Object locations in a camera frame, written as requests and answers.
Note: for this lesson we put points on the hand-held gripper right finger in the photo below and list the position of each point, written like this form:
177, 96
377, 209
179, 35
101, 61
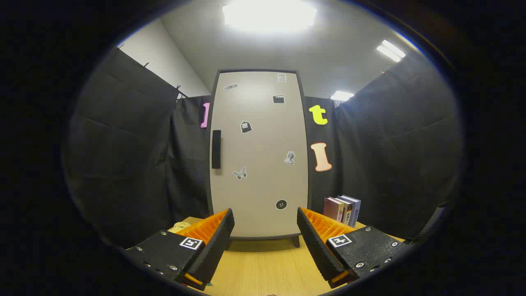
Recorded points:
316, 250

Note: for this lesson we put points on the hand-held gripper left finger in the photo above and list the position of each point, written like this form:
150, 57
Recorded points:
215, 250

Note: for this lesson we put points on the beige cabinet door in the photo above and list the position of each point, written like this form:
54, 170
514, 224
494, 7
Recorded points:
259, 144

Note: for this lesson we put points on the dark grey cabinet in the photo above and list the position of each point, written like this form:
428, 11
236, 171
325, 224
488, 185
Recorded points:
295, 241

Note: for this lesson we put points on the yellow plush toy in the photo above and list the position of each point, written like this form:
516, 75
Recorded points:
181, 226

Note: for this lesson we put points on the red book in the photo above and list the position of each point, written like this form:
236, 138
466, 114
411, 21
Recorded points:
331, 209

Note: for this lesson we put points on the white spine book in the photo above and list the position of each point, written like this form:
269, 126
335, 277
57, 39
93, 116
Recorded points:
346, 213

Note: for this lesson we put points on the blue grey book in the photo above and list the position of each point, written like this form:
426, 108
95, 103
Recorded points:
356, 211

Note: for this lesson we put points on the black backdrop cloth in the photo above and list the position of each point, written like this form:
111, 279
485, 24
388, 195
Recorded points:
131, 156

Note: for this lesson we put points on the small ceiling light panel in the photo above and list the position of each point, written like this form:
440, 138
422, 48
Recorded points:
342, 95

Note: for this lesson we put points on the double strip ceiling light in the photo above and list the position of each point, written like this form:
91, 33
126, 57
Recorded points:
391, 51

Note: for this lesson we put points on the large ceiling light panel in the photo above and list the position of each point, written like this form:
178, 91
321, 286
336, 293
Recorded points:
269, 16

